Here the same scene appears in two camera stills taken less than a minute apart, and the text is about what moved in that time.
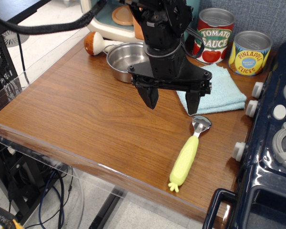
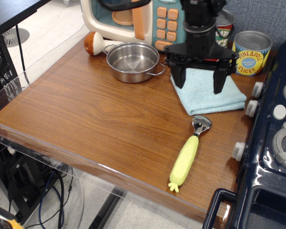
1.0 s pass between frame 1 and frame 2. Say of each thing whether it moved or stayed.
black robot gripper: moved
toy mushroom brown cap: stayed
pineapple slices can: stayed
